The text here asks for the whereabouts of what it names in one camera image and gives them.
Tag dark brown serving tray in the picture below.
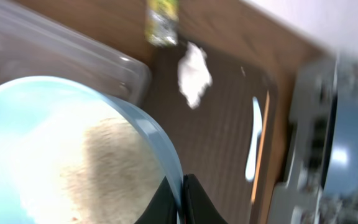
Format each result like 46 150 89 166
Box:
142 44 270 223

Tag clear plastic bin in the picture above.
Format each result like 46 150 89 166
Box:
0 1 151 105

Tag light blue rice bowl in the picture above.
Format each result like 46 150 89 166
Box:
0 77 184 223

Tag large blue plate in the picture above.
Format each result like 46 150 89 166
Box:
323 97 358 197

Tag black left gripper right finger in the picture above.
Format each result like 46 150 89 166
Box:
182 174 227 224

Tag white tissue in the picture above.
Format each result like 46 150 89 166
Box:
178 42 213 110

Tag yellow green snack wrapper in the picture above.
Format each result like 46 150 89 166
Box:
145 0 178 47

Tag light blue plastic knife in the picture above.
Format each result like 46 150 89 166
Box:
245 97 262 182

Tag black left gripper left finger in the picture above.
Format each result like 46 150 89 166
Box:
135 177 177 224

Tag grey dishwasher rack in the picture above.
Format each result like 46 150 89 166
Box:
267 56 358 223

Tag wooden chopstick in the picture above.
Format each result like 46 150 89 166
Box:
251 91 270 204

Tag white rice pile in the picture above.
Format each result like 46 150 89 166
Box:
16 118 163 223

